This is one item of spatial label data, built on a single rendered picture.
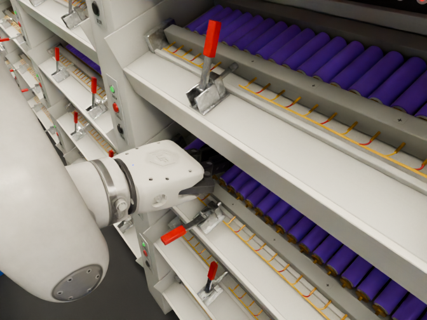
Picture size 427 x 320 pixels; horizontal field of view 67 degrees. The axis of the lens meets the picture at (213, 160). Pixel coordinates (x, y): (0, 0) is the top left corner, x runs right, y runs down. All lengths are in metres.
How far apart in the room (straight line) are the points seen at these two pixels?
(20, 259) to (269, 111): 0.25
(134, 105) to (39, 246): 0.31
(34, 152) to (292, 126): 0.22
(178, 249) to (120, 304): 0.38
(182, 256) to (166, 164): 0.32
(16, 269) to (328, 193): 0.25
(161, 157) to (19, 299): 0.82
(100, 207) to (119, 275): 0.73
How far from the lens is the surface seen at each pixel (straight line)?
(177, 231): 0.46
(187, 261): 0.70
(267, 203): 0.47
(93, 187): 0.38
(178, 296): 0.89
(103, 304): 1.07
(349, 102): 0.30
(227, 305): 0.64
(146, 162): 0.43
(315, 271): 0.42
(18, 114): 0.29
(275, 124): 0.32
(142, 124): 0.56
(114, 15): 0.49
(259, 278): 0.44
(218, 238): 0.48
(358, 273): 0.42
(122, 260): 1.14
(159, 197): 0.41
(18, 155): 0.28
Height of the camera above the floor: 0.89
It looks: 37 degrees down
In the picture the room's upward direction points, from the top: straight up
